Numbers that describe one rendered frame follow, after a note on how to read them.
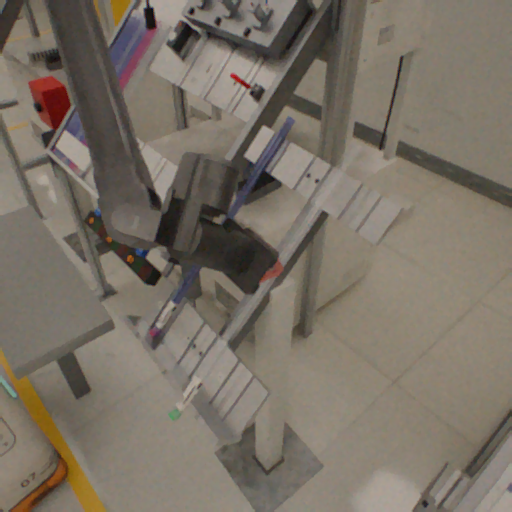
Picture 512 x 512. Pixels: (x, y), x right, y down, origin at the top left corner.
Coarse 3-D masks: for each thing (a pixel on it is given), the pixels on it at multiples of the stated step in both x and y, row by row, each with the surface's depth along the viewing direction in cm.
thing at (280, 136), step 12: (288, 120) 84; (276, 144) 85; (264, 156) 86; (264, 168) 86; (252, 180) 86; (240, 192) 87; (240, 204) 87; (228, 216) 88; (192, 276) 90; (180, 288) 91; (156, 336) 93
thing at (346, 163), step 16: (352, 144) 64; (352, 160) 64; (336, 176) 65; (320, 192) 66; (320, 208) 66; (304, 224) 66; (288, 240) 67; (288, 256) 68; (240, 320) 69; (224, 336) 70; (208, 368) 71; (176, 416) 72
